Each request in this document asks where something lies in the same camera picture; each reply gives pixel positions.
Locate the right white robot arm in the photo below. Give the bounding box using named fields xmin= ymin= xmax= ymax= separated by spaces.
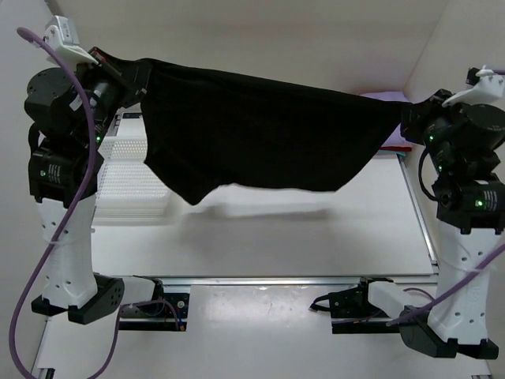
xmin=353 ymin=89 xmax=504 ymax=360

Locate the white plastic basket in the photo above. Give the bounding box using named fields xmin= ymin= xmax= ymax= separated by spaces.
xmin=94 ymin=136 xmax=171 ymax=225

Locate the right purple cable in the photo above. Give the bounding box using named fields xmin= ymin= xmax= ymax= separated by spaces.
xmin=386 ymin=66 xmax=505 ymax=328

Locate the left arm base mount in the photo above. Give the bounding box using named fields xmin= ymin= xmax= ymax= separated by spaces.
xmin=118 ymin=278 xmax=190 ymax=332

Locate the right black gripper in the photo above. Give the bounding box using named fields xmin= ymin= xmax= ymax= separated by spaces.
xmin=395 ymin=88 xmax=462 ymax=168

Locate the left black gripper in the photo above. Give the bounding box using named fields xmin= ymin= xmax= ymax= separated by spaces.
xmin=87 ymin=29 xmax=160 ymax=125

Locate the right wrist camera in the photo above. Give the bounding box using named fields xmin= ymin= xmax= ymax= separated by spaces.
xmin=442 ymin=66 xmax=504 ymax=107

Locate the black t shirt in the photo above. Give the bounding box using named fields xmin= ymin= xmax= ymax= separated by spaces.
xmin=124 ymin=58 xmax=411 ymax=205

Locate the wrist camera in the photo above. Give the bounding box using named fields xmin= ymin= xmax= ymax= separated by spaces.
xmin=442 ymin=66 xmax=504 ymax=107
xmin=43 ymin=15 xmax=98 ymax=67

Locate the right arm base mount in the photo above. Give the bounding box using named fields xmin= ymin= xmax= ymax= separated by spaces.
xmin=309 ymin=277 xmax=411 ymax=335

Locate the purple folded t shirt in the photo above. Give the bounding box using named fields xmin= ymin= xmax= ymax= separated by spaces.
xmin=361 ymin=91 xmax=413 ymax=147

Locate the small dark label plate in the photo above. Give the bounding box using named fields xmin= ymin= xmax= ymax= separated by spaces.
xmin=121 ymin=112 xmax=143 ymax=119

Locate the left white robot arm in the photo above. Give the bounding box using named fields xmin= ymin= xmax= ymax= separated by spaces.
xmin=24 ymin=48 xmax=165 ymax=325

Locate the red folded t shirt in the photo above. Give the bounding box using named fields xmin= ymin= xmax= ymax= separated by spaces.
xmin=380 ymin=146 xmax=412 ymax=153

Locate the aluminium rail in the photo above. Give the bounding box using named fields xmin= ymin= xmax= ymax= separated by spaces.
xmin=140 ymin=274 xmax=437 ymax=287

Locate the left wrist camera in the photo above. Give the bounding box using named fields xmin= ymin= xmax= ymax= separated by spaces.
xmin=43 ymin=15 xmax=98 ymax=67

